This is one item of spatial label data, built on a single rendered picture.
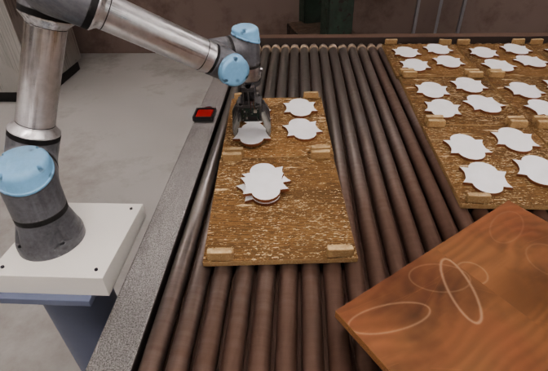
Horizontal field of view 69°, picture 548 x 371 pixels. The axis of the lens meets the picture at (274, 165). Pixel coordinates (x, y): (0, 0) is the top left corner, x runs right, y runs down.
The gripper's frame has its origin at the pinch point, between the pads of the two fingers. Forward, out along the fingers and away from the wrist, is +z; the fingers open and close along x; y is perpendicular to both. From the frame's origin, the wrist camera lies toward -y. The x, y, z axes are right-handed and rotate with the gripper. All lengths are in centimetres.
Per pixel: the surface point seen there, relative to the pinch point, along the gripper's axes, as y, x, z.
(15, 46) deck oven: -222, -212, 50
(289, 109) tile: -18.5, 12.9, 1.9
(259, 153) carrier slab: 8.6, 2.6, 2.2
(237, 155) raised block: 12.8, -3.8, -0.3
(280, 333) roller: 68, 8, 2
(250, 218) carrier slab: 37.8, 1.1, 1.3
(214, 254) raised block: 52, -6, -1
